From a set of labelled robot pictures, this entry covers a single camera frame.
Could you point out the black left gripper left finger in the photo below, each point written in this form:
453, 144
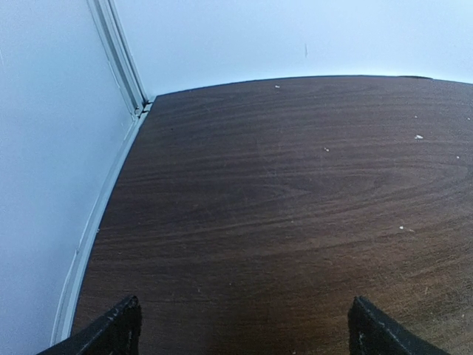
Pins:
115, 332

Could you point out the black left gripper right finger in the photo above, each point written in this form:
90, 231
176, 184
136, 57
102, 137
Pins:
374, 332

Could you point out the left aluminium frame post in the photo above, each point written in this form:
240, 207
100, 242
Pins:
110, 30

